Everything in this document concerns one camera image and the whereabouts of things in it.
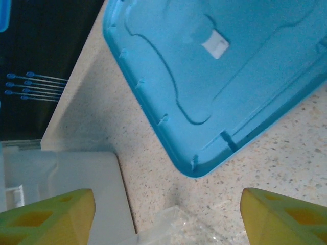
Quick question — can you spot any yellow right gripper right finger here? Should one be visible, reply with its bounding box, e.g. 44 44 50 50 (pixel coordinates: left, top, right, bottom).
241 188 327 245

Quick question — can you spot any white plastic storage box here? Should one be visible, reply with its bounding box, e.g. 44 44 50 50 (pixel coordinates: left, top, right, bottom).
0 139 137 245

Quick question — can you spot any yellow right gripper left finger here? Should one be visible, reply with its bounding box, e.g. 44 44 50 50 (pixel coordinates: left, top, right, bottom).
0 188 97 245

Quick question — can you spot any clear acrylic test tube rack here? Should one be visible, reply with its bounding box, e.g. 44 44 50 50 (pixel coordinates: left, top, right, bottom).
127 206 246 245

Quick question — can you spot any blue plastic box lid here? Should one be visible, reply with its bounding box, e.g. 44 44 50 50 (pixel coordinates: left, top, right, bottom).
102 0 327 179

